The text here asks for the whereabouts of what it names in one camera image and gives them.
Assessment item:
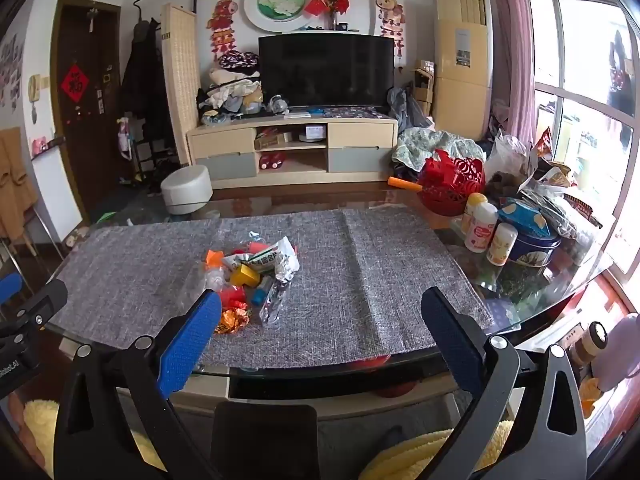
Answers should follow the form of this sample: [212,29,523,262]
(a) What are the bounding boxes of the black chair back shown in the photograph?
[210,400,321,480]

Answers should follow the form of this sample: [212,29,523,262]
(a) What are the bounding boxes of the floral cloth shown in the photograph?
[391,126,485,171]

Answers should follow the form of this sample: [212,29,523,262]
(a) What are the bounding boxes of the white round stool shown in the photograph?
[160,164,214,216]

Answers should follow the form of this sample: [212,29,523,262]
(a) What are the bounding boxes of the brown shelf box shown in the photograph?
[254,130,295,151]

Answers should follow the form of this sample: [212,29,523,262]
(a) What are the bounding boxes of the wicker folding screen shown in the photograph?
[160,2,202,166]

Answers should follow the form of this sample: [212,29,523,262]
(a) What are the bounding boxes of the clear crinkled wrapper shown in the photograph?
[259,280,288,328]

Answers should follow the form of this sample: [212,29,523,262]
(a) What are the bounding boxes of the wall photos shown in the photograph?
[0,35,25,106]

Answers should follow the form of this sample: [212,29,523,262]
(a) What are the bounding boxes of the red lattice basket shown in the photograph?
[416,149,487,217]

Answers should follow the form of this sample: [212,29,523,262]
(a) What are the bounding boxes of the white green foil packet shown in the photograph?
[222,236,300,283]

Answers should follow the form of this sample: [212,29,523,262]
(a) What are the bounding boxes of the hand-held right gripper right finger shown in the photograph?
[421,287,588,480]

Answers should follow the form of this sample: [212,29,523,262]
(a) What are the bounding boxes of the lilac kettle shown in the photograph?
[595,312,640,393]

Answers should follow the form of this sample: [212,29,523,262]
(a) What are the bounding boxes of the cartoon hanging ornament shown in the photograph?
[375,0,407,58]

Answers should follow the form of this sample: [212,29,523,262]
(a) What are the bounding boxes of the black flat television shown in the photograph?
[257,34,396,111]

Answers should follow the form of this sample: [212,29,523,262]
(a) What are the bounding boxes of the red diamond door sticker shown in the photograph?
[60,62,91,106]

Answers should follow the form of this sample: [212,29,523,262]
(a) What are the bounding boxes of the pile of snack bags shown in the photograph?
[520,127,603,261]

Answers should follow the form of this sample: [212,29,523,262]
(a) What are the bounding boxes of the pink curtain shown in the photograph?
[484,0,538,146]

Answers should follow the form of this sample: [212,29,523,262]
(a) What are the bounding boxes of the yellow block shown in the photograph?
[230,263,261,288]

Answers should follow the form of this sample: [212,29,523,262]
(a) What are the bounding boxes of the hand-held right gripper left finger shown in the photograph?
[52,289,223,480]

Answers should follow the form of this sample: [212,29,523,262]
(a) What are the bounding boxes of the clear plastic bag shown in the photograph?
[180,260,226,306]

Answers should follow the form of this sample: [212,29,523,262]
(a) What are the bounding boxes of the white plastic bag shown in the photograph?
[482,130,531,186]

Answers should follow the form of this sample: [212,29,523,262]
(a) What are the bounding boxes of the dark hanging coats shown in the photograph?
[120,17,168,126]

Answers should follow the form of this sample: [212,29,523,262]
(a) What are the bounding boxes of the grey woven table mat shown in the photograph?
[47,207,495,368]

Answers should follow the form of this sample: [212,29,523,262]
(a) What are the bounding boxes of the red fish hanging ornament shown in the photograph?
[207,0,240,63]

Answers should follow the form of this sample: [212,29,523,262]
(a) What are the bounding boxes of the blue snack packet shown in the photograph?
[497,199,551,238]

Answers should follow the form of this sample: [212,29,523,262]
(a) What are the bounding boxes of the white board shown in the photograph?
[27,135,83,251]

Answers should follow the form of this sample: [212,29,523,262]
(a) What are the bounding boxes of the cream grey TV cabinet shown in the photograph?
[186,110,399,183]

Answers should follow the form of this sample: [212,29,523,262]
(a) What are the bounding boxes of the yellow fluffy cushion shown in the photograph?
[22,399,61,478]
[359,420,516,480]

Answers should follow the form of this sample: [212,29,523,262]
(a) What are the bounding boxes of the white small bottle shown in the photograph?
[486,222,518,267]

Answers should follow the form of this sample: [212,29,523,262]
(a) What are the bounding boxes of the pile of clothes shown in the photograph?
[197,50,263,116]

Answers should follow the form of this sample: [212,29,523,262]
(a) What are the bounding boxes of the blue round tin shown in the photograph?
[505,230,562,268]

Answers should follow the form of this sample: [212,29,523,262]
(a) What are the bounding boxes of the cream standing air conditioner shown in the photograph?
[431,0,493,142]

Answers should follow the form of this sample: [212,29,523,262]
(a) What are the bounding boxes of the white yellow-capped bottle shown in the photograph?
[460,192,488,235]

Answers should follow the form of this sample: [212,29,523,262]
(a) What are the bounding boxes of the round wall picture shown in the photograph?
[243,0,325,32]

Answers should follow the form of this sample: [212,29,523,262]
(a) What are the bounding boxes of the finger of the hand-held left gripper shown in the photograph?
[0,272,24,307]
[0,278,69,341]

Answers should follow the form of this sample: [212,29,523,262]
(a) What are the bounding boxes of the window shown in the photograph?
[520,0,640,261]

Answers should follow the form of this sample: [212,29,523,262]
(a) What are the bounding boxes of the orange foil wrapper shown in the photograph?
[214,308,250,336]

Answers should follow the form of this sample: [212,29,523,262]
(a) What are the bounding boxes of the stacked cardboard boxes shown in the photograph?
[412,59,436,116]

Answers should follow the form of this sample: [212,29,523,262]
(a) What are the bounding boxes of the brown door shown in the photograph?
[50,0,126,221]

